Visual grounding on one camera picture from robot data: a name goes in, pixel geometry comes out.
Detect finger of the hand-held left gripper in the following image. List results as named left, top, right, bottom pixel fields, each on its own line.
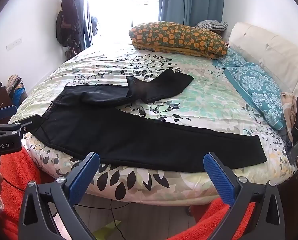
left=0, top=114, right=42, bottom=140
left=0, top=105, right=17, bottom=125

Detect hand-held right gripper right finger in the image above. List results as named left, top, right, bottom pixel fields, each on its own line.
left=203, top=152, right=286, bottom=240

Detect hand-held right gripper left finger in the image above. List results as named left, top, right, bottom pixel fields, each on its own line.
left=18, top=152, right=100, bottom=240

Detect black pants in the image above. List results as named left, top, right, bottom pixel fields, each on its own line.
left=30, top=69, right=268, bottom=173

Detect dark brown cabinet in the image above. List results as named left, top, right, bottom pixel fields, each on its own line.
left=0, top=82, right=14, bottom=125

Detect pile of mixed clothes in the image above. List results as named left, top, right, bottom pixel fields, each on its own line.
left=5, top=74, right=27, bottom=105

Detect person's orange fleece clothing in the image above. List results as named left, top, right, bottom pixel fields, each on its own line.
left=0, top=149, right=257, bottom=240

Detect yellow green floor item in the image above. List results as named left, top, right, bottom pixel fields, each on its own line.
left=93, top=219, right=122, bottom=240

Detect bed with leaf print sheet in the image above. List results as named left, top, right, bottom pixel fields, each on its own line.
left=8, top=40, right=298, bottom=207

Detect black smartphone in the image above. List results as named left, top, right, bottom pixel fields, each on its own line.
left=286, top=134, right=298, bottom=164

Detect beige cloth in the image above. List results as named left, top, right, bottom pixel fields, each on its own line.
left=280, top=92, right=298, bottom=140

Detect teal damask pillow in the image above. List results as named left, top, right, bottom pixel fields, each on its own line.
left=213, top=47, right=247, bottom=68
left=224, top=62, right=286, bottom=132

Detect dark hanging clothes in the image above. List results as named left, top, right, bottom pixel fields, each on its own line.
left=56, top=0, right=81, bottom=55

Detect blue curtain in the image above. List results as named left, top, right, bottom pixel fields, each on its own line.
left=69, top=0, right=93, bottom=53
left=158, top=0, right=227, bottom=28

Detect cream padded headboard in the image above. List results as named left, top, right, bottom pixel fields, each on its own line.
left=228, top=22, right=298, bottom=103

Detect orange floral folded quilt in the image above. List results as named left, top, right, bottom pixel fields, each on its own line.
left=128, top=21, right=229, bottom=60

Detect bright window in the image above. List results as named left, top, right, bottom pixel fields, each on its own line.
left=88, top=0, right=162, bottom=45

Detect checked grey white cloth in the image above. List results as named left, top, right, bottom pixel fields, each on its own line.
left=196, top=20, right=228, bottom=32

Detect black cable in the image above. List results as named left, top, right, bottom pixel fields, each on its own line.
left=3, top=177, right=124, bottom=233

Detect white wall plate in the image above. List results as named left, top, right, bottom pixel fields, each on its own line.
left=6, top=37, right=23, bottom=51

